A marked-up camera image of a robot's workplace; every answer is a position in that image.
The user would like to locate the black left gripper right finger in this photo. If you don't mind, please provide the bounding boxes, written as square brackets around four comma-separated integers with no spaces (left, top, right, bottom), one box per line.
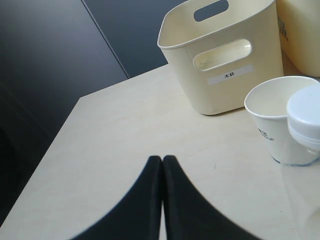
[162,155,255,240]

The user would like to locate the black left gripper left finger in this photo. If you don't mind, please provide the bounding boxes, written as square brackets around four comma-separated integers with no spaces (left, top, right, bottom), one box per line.
[73,155,162,240]

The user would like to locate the clear plastic bottle white cap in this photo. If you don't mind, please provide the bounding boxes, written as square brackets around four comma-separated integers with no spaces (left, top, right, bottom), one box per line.
[281,84,320,240]

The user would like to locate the white paper cup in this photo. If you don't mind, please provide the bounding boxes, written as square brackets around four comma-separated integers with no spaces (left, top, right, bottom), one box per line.
[244,76,320,166]

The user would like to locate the cream bin left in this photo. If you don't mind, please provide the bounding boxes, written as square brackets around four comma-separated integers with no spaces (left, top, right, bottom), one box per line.
[157,0,284,115]

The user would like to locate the cream bin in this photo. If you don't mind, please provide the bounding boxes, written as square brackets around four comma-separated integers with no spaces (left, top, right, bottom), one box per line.
[157,0,284,115]
[276,0,320,78]

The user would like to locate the cream bin middle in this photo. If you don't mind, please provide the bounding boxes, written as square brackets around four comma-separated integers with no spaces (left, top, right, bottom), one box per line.
[276,0,320,78]

